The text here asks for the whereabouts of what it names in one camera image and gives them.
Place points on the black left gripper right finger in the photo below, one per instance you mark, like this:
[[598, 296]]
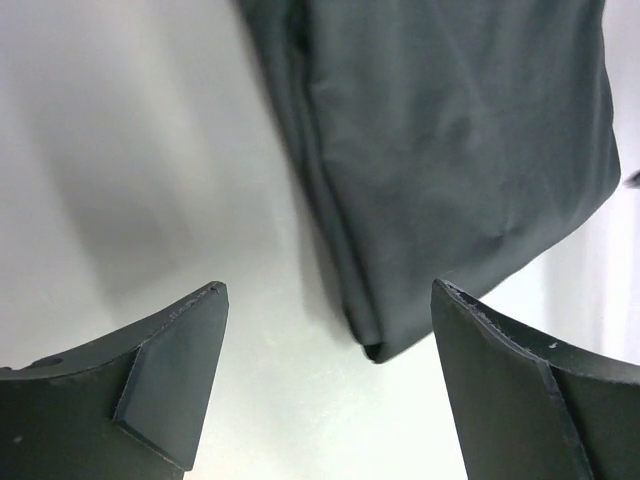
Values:
[[527, 405]]

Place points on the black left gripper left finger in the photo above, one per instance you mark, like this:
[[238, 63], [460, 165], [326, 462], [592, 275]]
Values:
[[128, 405]]

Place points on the black t shirt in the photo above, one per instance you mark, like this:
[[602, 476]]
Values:
[[453, 140]]

